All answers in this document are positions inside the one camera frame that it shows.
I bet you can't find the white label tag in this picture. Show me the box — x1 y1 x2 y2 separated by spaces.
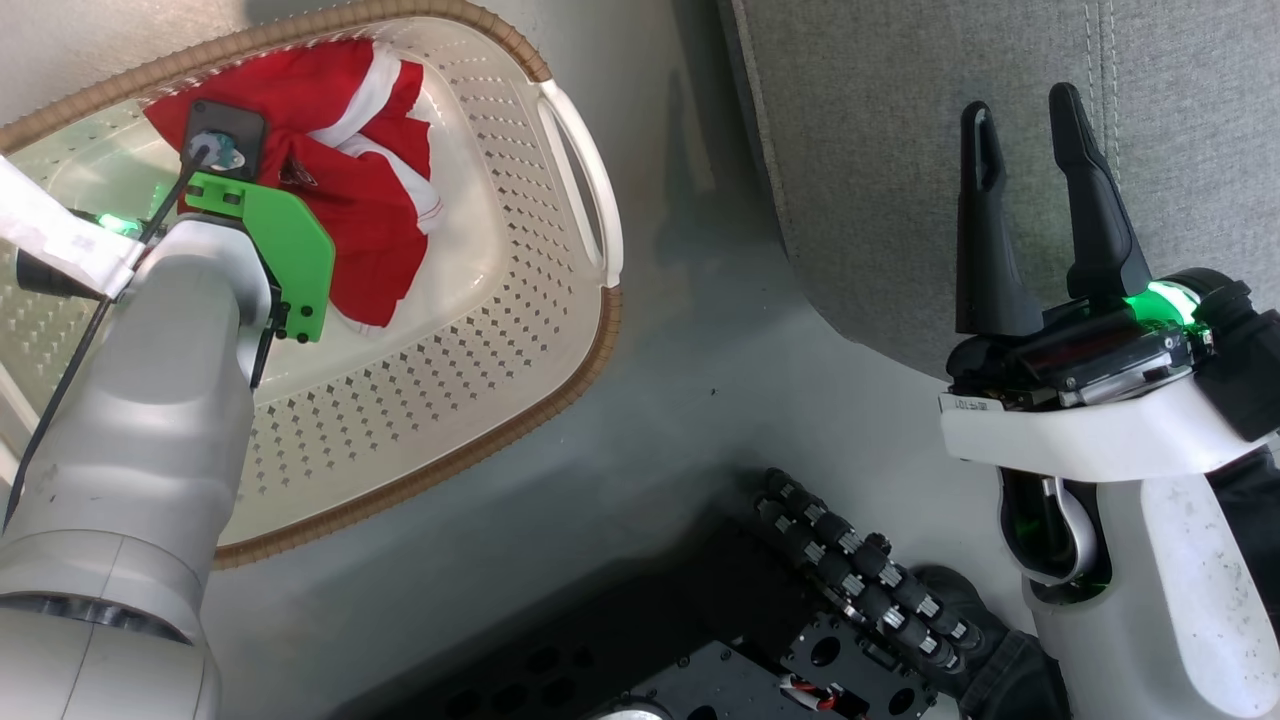
0 155 148 302

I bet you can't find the cream laundry basket brown rim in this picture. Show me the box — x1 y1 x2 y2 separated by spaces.
0 0 625 571

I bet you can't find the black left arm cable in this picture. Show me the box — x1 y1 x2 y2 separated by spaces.
3 143 216 531

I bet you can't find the grey fabric sofa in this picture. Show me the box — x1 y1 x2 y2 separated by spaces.
716 0 1280 381

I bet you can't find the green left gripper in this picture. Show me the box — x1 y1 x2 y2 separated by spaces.
184 171 337 344

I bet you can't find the red Bulls 23 jersey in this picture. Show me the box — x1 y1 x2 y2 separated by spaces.
143 38 427 191

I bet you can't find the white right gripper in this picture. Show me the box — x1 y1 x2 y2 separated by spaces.
938 82 1280 484

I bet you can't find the black segmented cable chain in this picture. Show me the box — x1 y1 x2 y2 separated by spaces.
753 467 1013 683

